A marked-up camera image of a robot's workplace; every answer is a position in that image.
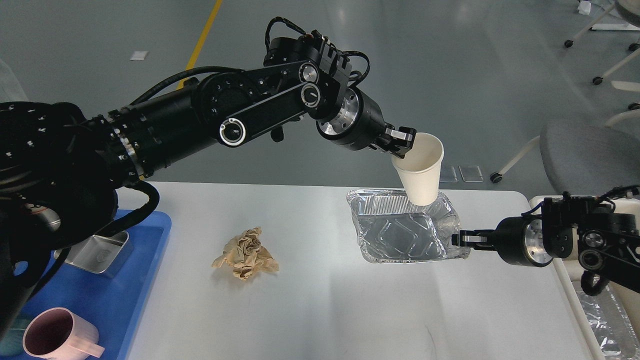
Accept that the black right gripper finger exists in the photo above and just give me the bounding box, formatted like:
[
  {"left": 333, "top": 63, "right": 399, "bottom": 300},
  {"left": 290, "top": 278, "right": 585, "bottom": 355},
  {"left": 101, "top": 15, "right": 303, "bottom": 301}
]
[
  {"left": 451, "top": 241, "right": 497, "bottom": 252},
  {"left": 457, "top": 229, "right": 495, "bottom": 242}
]

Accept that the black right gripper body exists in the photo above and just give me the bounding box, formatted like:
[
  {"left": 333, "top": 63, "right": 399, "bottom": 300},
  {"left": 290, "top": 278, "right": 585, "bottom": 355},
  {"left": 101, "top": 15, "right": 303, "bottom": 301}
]
[{"left": 493, "top": 216, "right": 553, "bottom": 268}]

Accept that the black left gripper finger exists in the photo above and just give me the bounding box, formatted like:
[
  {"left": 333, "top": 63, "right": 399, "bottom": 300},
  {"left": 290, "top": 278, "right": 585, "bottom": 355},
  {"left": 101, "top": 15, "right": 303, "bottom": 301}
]
[
  {"left": 372, "top": 140, "right": 409, "bottom": 158},
  {"left": 382, "top": 126, "right": 417, "bottom": 150}
]

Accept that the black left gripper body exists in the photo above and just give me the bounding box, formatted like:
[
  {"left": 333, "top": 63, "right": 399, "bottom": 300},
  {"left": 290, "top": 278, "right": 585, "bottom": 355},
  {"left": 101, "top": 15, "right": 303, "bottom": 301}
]
[{"left": 317, "top": 88, "right": 390, "bottom": 152}]

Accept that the white paper cup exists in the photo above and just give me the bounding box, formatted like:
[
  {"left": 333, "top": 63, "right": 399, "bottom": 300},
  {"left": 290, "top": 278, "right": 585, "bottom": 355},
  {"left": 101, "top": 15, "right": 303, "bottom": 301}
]
[{"left": 391, "top": 132, "right": 445, "bottom": 207}]

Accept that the aluminium foil tray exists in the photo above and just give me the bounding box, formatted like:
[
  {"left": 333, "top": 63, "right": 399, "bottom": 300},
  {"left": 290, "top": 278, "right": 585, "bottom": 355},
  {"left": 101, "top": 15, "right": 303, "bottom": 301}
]
[{"left": 346, "top": 189, "right": 471, "bottom": 264}]

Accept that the brown paper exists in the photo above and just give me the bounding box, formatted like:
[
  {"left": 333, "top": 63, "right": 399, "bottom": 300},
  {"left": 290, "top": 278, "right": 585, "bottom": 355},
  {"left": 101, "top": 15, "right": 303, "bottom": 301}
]
[{"left": 211, "top": 227, "right": 280, "bottom": 281}]

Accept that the stainless steel rectangular tray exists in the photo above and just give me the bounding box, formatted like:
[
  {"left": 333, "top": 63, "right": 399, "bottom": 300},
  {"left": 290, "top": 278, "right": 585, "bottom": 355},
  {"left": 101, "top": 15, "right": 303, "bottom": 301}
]
[{"left": 64, "top": 231, "right": 134, "bottom": 279}]

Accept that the pink plastic mug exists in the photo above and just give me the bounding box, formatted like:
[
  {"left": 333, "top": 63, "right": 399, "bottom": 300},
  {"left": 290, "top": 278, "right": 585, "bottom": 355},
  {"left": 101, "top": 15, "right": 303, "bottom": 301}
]
[{"left": 22, "top": 307, "right": 105, "bottom": 360}]

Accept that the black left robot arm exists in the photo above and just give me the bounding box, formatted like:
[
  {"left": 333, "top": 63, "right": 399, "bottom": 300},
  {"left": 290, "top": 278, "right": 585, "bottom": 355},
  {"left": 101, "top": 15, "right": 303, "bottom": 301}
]
[{"left": 0, "top": 16, "right": 418, "bottom": 337}]

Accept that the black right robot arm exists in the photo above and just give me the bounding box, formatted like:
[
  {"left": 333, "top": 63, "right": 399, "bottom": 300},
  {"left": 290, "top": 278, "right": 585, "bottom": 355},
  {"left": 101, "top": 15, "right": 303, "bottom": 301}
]
[{"left": 451, "top": 184, "right": 640, "bottom": 296}]

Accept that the cream plastic bin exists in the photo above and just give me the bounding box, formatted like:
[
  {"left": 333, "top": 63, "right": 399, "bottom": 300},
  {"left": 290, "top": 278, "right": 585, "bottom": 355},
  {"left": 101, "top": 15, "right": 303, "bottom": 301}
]
[{"left": 528, "top": 195, "right": 640, "bottom": 360}]

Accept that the foil tray in bin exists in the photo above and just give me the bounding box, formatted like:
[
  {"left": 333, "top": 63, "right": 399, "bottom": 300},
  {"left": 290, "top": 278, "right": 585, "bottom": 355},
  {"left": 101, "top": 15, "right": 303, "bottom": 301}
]
[{"left": 572, "top": 281, "right": 640, "bottom": 360}]

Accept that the white rolling chair base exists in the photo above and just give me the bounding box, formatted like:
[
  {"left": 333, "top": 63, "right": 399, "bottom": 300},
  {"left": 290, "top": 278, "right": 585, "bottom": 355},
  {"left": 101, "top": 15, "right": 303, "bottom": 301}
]
[{"left": 563, "top": 0, "right": 640, "bottom": 126}]

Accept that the blue plastic tray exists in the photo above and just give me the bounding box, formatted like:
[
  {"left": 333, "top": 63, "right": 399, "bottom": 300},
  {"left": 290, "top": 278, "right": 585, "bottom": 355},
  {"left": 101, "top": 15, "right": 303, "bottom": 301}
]
[{"left": 20, "top": 211, "right": 172, "bottom": 360}]

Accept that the teal ceramic cup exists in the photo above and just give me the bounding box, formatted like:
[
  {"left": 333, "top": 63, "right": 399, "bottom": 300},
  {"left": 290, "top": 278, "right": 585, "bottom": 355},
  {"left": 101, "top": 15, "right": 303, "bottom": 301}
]
[{"left": 0, "top": 316, "right": 31, "bottom": 357}]

